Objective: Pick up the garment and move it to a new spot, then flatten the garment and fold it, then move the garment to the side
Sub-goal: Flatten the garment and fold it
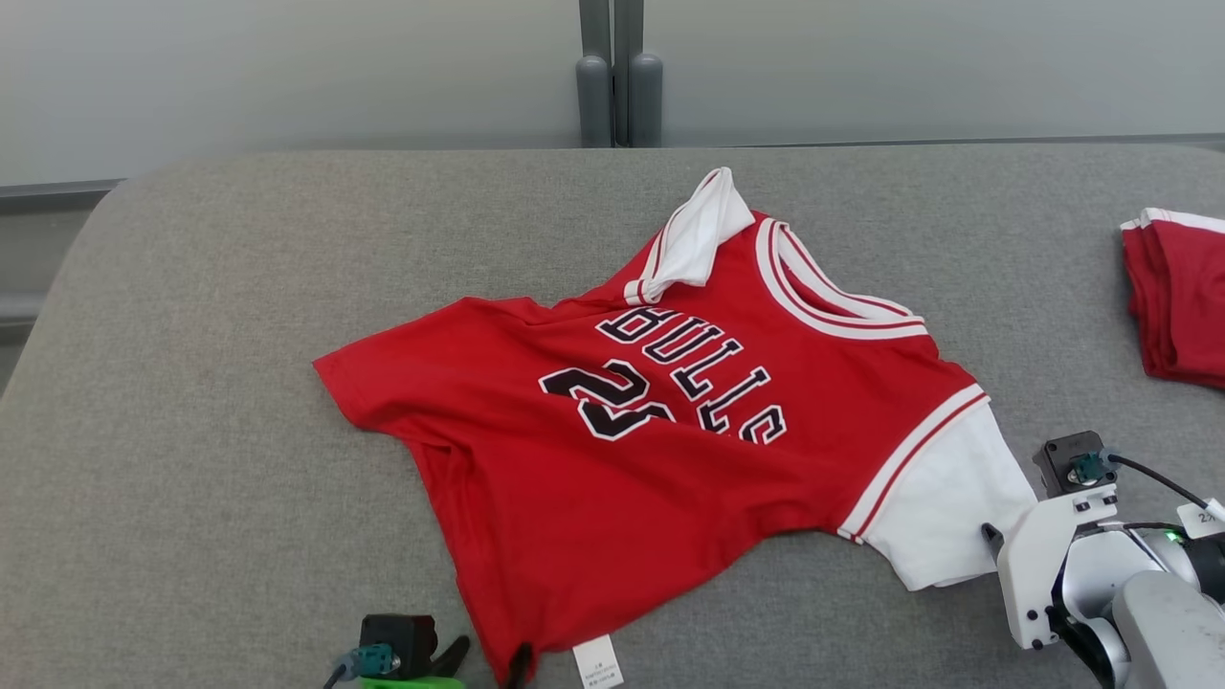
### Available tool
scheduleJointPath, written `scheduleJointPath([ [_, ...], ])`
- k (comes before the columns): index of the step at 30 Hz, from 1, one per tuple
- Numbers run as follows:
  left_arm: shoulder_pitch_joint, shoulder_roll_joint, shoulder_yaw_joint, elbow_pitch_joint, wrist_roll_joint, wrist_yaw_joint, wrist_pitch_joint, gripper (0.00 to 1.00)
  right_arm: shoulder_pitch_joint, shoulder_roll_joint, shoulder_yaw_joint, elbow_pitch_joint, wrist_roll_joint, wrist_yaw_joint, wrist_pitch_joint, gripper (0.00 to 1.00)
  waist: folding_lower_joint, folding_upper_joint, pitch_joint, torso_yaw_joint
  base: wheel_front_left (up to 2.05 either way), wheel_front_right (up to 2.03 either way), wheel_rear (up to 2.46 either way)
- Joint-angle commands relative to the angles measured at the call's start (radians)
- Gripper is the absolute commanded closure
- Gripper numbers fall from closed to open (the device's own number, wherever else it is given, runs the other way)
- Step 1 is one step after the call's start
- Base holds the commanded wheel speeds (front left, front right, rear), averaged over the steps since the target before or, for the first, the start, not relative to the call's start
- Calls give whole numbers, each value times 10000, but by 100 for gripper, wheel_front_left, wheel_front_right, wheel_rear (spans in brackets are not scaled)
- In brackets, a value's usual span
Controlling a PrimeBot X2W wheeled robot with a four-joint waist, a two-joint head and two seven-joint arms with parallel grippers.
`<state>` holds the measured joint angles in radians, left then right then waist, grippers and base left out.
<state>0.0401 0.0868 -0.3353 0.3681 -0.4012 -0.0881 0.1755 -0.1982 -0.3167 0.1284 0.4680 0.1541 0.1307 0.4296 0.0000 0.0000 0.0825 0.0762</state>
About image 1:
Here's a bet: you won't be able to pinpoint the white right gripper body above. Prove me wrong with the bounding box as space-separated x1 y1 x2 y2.
995 483 1119 652

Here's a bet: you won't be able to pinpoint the red Bulls basketball jersey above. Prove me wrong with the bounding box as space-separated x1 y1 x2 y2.
313 167 1039 689

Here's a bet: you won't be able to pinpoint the red shorts with white trim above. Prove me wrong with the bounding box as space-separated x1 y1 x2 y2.
1120 207 1225 390

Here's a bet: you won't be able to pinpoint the teal left camera connector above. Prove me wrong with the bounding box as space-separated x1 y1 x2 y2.
335 643 403 680

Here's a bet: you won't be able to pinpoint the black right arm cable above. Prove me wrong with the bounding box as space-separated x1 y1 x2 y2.
1105 455 1216 508

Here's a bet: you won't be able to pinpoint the white cable label tag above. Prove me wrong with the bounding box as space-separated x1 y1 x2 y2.
1175 498 1225 539

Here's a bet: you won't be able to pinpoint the grey metal frame post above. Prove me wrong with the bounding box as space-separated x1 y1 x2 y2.
612 0 664 149
574 0 613 149

